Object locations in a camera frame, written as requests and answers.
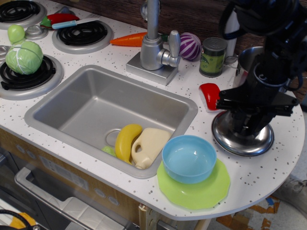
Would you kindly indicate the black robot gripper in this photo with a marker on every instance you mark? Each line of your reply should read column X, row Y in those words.
column 260, row 98

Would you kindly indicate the steel pot lid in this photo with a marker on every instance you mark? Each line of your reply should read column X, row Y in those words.
column 240, row 144

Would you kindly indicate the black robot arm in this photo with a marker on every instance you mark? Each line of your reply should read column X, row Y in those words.
column 283, row 23

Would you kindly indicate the steel cooking pot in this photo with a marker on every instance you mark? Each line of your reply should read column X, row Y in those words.
column 244, row 62

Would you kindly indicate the red toy sushi piece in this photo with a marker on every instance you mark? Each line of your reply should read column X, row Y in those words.
column 209, row 93

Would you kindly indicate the green toy can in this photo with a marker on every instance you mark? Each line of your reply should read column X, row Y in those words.
column 212, row 57

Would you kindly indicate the blue plastic bowl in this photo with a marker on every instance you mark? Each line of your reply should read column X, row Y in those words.
column 188, row 159

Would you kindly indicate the green plastic plate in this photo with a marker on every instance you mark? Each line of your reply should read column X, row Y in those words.
column 205, row 194

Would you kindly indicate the purple striped toy onion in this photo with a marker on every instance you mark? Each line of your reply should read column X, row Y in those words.
column 190, row 46

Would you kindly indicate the grey vertical pole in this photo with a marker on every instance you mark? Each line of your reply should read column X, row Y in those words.
column 231, row 46

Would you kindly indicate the beige toy jug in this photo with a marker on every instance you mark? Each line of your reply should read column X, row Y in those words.
column 148, row 145

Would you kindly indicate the silver toy faucet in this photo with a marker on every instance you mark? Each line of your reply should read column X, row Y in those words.
column 154, row 62

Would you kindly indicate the yellow toy banana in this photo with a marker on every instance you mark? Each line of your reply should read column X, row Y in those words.
column 125, row 140

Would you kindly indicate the orange toy carrot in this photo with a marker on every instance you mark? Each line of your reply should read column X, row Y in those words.
column 134, row 40

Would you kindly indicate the small green toy vegetable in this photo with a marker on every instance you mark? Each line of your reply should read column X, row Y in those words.
column 109, row 150

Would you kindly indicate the silver toy sink basin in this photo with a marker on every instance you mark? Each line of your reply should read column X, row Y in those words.
column 89, row 108

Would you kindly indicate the back right stove burner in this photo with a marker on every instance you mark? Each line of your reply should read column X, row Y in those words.
column 83, row 39

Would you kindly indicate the stove burner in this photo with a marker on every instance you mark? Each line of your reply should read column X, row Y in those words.
column 15, row 86
column 83, row 39
column 24, row 13

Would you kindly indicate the toy oven door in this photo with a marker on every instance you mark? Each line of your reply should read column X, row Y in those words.
column 66, row 208

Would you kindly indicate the red toy pepper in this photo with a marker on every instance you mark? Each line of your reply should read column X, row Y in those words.
column 49, row 20

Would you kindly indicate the green toy cabbage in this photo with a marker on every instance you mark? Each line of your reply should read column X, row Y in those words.
column 24, row 58

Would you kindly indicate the silver stove knob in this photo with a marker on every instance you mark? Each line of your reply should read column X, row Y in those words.
column 35, row 32

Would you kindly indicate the front left stove burner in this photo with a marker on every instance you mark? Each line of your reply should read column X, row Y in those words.
column 15, row 86

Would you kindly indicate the back left stove burner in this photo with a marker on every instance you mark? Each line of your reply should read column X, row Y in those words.
column 24, row 13

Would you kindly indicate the light green toy fruit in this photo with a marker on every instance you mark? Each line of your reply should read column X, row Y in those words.
column 15, row 33

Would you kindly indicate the blue handled toy knife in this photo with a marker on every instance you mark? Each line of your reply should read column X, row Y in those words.
column 73, row 23

